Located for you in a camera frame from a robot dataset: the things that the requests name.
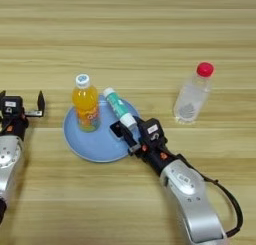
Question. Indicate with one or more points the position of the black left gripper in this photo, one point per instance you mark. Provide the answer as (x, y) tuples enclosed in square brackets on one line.
[(16, 127)]

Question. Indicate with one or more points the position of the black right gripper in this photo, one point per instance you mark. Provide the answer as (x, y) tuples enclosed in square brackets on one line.
[(153, 152)]

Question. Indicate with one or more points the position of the green white glue stick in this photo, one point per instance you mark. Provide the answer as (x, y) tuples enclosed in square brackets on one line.
[(116, 104)]

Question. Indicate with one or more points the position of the orange juice bottle white cap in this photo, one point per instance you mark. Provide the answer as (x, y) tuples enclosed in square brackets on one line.
[(86, 105)]

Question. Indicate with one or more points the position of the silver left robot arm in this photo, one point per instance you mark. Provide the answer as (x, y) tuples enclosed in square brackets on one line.
[(8, 162)]

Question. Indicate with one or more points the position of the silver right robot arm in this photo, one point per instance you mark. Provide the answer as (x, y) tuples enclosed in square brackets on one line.
[(193, 195)]

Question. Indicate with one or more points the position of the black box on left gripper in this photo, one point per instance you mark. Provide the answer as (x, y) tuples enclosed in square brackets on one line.
[(10, 106)]

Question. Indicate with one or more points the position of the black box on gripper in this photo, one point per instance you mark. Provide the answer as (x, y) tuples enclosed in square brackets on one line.
[(10, 106), (152, 129)]

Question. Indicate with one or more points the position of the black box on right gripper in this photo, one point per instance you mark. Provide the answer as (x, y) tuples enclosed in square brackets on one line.
[(152, 129)]

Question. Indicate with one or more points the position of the blue round plate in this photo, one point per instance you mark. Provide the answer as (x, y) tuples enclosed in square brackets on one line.
[(96, 145)]

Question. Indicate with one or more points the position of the clear plastic bottle red cap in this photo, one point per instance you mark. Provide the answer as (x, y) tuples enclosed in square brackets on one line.
[(191, 99)]

